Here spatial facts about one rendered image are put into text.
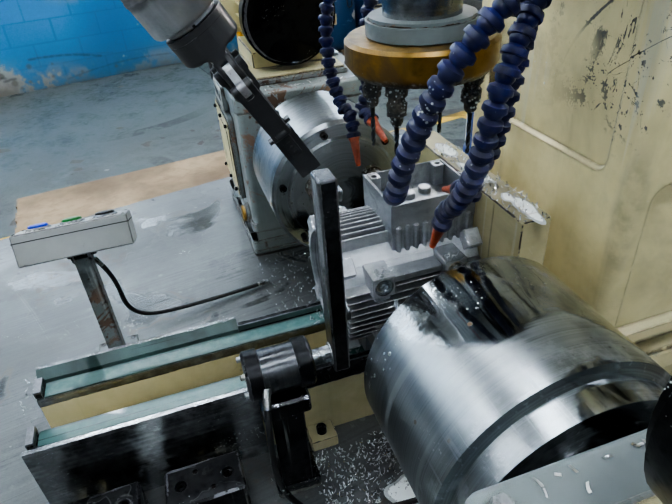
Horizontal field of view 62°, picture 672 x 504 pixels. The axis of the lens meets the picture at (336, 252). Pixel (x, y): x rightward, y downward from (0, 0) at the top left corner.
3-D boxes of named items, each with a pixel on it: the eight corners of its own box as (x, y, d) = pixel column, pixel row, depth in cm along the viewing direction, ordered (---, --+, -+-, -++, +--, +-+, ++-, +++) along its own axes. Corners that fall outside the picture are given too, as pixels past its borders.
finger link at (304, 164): (289, 124, 71) (290, 126, 71) (319, 162, 75) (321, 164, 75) (271, 138, 71) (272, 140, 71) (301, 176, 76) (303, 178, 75)
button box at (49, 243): (137, 237, 94) (129, 206, 93) (134, 243, 88) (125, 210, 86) (29, 260, 90) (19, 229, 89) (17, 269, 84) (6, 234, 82)
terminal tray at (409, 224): (437, 201, 84) (439, 157, 80) (474, 235, 76) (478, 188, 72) (363, 218, 81) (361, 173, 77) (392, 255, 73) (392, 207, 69)
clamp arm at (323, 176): (347, 351, 70) (334, 165, 56) (355, 367, 68) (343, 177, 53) (320, 358, 69) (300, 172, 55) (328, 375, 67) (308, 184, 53)
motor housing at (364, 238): (423, 268, 96) (426, 168, 86) (481, 338, 81) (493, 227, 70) (312, 297, 91) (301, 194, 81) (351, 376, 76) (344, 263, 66)
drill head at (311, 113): (351, 168, 132) (345, 60, 118) (417, 245, 103) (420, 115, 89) (247, 189, 127) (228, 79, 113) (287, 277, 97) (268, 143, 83)
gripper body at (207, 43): (221, 3, 57) (275, 75, 63) (211, -9, 64) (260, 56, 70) (166, 49, 58) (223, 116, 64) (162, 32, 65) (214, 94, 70)
